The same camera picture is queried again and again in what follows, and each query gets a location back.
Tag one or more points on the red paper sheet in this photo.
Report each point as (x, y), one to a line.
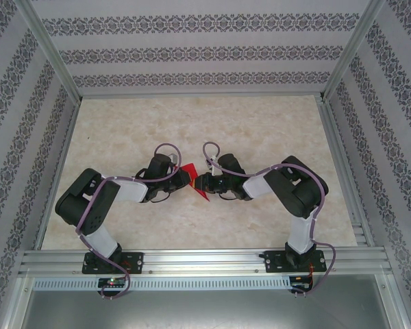
(190, 168)

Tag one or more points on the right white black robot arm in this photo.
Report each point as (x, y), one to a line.
(301, 233)

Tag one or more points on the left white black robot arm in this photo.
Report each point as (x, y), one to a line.
(102, 240)

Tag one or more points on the grey metal sheet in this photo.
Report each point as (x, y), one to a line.
(205, 312)

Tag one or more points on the aluminium mounting rail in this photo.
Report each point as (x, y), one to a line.
(202, 260)

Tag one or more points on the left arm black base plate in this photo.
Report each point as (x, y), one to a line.
(137, 262)

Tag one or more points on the aluminium frame crossbar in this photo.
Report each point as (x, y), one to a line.
(202, 94)

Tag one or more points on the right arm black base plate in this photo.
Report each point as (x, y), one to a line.
(275, 262)

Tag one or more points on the aluminium side rail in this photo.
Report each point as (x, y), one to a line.
(334, 137)
(50, 205)

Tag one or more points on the aluminium frame post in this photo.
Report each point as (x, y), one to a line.
(49, 51)
(354, 51)

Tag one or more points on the aluminium frame bar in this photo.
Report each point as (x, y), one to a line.
(15, 305)
(395, 305)

